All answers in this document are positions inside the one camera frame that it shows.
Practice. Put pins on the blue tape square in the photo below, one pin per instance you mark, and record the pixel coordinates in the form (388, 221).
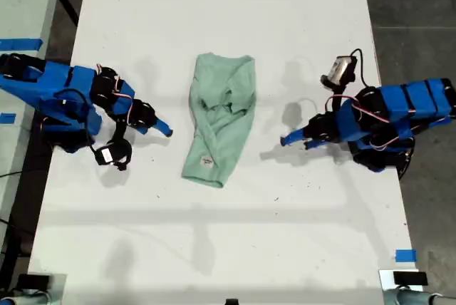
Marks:
(406, 256)

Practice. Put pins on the long blue tape strip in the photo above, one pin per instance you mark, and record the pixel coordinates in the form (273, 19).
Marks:
(21, 44)

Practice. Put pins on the boxy black silver camera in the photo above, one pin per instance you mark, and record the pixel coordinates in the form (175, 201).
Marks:
(338, 70)

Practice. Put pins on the small blue tape strip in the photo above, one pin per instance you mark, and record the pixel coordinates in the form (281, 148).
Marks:
(8, 118)

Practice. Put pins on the small black mount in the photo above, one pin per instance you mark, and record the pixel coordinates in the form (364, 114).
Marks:
(231, 301)

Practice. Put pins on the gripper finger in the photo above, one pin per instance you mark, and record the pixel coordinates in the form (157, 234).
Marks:
(141, 130)
(294, 137)
(163, 127)
(314, 144)

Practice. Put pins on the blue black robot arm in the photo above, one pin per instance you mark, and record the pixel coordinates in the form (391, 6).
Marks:
(409, 100)
(53, 84)

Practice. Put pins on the pale green T-shirt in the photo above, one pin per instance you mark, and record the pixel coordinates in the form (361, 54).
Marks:
(221, 134)

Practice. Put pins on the short black camera stalk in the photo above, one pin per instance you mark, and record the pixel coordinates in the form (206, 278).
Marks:
(119, 132)
(342, 91)

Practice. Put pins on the small black box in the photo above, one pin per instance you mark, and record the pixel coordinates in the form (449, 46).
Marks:
(409, 278)
(33, 281)

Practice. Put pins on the silver metal plate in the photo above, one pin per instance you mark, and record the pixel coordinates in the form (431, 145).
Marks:
(385, 283)

